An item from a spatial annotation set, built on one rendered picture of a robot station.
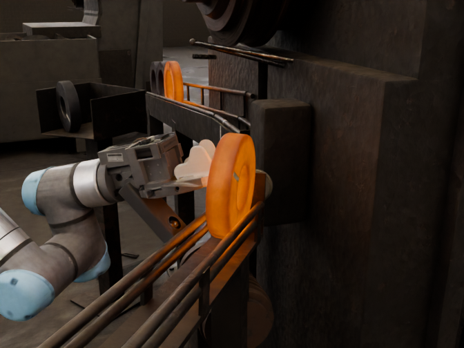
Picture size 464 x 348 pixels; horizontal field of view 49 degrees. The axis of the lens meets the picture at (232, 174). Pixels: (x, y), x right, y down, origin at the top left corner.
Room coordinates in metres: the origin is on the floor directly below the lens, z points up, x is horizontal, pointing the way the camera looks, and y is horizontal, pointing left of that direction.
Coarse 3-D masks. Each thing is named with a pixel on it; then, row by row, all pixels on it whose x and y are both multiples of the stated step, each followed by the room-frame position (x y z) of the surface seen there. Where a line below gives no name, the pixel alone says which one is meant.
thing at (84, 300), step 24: (48, 96) 1.58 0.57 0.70; (96, 96) 1.69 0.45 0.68; (120, 96) 1.48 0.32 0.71; (144, 96) 1.55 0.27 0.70; (48, 120) 1.57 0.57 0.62; (96, 120) 1.40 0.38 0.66; (120, 120) 1.47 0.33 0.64; (144, 120) 1.55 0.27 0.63; (96, 144) 1.50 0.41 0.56; (96, 216) 1.52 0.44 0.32; (120, 264) 1.54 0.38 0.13; (96, 288) 1.59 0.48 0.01
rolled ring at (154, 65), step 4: (152, 64) 2.22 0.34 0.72; (156, 64) 2.17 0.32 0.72; (152, 68) 2.22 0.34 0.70; (156, 68) 2.15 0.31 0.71; (152, 72) 2.25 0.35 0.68; (156, 72) 2.14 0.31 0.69; (152, 76) 2.26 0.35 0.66; (156, 76) 2.13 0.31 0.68; (152, 80) 2.26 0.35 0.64; (156, 80) 2.14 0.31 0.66; (152, 84) 2.26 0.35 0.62; (156, 84) 2.14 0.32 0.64; (152, 88) 2.25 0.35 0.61; (156, 88) 2.26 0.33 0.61; (152, 92) 2.25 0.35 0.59; (156, 92) 2.25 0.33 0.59
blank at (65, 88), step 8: (56, 88) 1.58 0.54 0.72; (64, 88) 1.50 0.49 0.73; (72, 88) 1.51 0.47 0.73; (56, 96) 1.59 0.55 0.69; (64, 96) 1.50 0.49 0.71; (72, 96) 1.49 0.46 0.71; (64, 104) 1.57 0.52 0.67; (72, 104) 1.48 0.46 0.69; (64, 112) 1.56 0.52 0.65; (72, 112) 1.47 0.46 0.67; (80, 112) 1.49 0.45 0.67; (64, 120) 1.54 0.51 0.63; (72, 120) 1.48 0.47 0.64; (80, 120) 1.49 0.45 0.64; (64, 128) 1.55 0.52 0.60; (72, 128) 1.50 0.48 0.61
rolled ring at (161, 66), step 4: (160, 64) 2.03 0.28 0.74; (164, 64) 2.00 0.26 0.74; (160, 68) 2.03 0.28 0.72; (160, 72) 2.07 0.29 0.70; (160, 76) 2.08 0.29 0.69; (160, 80) 2.09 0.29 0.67; (160, 84) 2.09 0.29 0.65; (160, 88) 2.08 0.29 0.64; (160, 92) 2.08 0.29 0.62; (164, 96) 1.97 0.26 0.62
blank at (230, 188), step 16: (224, 144) 0.67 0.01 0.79; (240, 144) 0.67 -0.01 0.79; (224, 160) 0.65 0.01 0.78; (240, 160) 0.67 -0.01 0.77; (224, 176) 0.63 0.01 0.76; (240, 176) 0.73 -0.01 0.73; (208, 192) 0.63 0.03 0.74; (224, 192) 0.63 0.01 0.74; (240, 192) 0.73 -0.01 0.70; (208, 208) 0.63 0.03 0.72; (224, 208) 0.62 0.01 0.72; (240, 208) 0.70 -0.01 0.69; (208, 224) 0.64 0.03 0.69; (224, 224) 0.63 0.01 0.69
